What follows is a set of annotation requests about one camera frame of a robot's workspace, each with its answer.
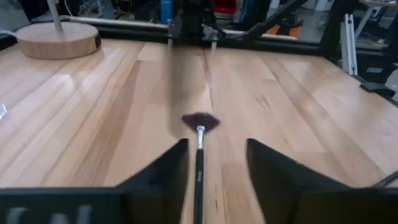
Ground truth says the thin black cable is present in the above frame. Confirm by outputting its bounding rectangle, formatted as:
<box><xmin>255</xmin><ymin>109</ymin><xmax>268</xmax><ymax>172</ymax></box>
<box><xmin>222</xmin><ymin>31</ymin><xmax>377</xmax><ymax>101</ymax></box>
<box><xmin>371</xmin><ymin>170</ymin><xmax>398</xmax><ymax>189</ymax></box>

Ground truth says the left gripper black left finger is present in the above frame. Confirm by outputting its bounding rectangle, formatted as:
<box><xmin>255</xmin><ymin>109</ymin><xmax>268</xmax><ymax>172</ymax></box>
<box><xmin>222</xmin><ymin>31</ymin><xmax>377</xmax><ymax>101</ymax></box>
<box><xmin>116</xmin><ymin>138</ymin><xmax>190</xmax><ymax>224</ymax></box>

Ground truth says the red storage bin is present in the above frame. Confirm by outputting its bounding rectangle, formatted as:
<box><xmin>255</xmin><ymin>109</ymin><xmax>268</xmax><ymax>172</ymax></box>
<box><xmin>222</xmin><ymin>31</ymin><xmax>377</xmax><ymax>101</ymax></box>
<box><xmin>213</xmin><ymin>0</ymin><xmax>238</xmax><ymax>15</ymax></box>

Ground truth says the silver aluminium bracket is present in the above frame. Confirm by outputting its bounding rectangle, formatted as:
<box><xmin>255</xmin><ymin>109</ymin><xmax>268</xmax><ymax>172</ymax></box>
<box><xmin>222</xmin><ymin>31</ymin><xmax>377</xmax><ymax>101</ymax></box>
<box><xmin>340</xmin><ymin>13</ymin><xmax>359</xmax><ymax>77</ymax></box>

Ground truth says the black aluminium rig frame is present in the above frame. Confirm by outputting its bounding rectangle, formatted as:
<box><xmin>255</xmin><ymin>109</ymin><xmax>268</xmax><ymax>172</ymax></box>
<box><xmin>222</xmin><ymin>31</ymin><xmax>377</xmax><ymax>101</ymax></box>
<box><xmin>0</xmin><ymin>0</ymin><xmax>398</xmax><ymax>86</ymax></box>

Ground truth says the blue cylinder container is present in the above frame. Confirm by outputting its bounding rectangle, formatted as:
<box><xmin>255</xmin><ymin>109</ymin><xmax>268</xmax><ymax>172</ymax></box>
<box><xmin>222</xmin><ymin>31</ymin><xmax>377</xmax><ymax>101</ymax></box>
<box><xmin>159</xmin><ymin>0</ymin><xmax>174</xmax><ymax>26</ymax></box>

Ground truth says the fan makeup brush black handle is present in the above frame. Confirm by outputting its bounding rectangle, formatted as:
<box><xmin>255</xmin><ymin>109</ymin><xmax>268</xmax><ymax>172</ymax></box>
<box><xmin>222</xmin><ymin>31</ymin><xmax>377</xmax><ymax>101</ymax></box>
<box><xmin>181</xmin><ymin>112</ymin><xmax>221</xmax><ymax>224</ymax></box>

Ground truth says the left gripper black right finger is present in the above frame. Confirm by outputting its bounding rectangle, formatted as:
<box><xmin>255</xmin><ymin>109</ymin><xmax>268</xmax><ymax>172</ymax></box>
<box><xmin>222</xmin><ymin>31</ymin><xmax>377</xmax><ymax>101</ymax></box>
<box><xmin>246</xmin><ymin>138</ymin><xmax>351</xmax><ymax>224</ymax></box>

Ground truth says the table lamp white shade wooden base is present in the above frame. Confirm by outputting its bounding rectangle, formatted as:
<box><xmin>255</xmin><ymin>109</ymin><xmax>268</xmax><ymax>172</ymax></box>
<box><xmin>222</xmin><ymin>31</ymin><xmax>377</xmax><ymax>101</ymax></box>
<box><xmin>14</xmin><ymin>0</ymin><xmax>102</xmax><ymax>60</ymax></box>

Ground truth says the black flat mount plate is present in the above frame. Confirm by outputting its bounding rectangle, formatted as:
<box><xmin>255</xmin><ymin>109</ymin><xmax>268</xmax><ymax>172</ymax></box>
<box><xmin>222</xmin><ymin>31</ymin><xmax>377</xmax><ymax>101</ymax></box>
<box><xmin>359</xmin><ymin>81</ymin><xmax>397</xmax><ymax>99</ymax></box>

